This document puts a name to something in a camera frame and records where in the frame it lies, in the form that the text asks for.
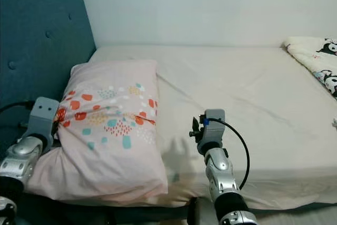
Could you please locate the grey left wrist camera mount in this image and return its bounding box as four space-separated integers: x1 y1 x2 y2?
29 97 61 140

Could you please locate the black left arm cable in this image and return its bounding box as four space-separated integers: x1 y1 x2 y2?
0 101 37 114

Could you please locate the pink patterned pillow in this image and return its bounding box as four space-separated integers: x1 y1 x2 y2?
26 59 169 204

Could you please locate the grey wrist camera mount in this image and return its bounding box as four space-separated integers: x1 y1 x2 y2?
201 109 226 152
29 97 61 140

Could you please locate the bed with cream sheet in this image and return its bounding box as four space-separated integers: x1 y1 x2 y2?
26 45 337 211

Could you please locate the cream cartoon print quilt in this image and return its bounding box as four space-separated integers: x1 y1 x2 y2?
284 36 337 99

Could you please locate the robot right leg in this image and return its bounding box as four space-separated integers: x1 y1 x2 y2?
187 198 216 225

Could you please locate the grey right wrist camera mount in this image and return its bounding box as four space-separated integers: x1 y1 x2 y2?
201 109 226 152

